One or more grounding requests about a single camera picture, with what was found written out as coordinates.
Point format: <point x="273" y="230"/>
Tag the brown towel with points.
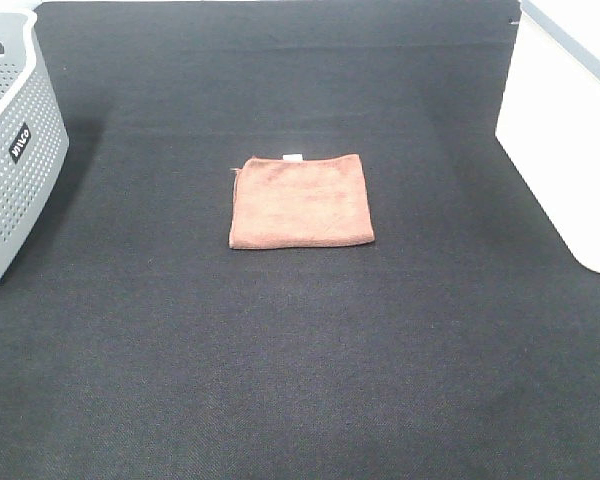
<point x="279" y="203"/>

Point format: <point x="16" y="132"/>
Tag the white storage box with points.
<point x="549" y="119"/>

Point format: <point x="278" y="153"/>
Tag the grey perforated laundry basket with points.
<point x="33" y="137"/>

